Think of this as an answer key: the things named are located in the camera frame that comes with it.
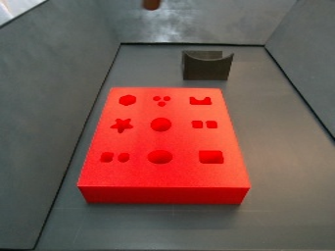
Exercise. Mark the black curved fixture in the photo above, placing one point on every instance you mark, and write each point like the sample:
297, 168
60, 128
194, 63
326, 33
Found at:
205, 65

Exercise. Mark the red block with shaped holes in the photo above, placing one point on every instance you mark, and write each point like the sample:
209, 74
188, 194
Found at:
164, 148

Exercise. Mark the brown oval cylinder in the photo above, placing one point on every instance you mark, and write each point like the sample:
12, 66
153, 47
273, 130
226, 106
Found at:
150, 4

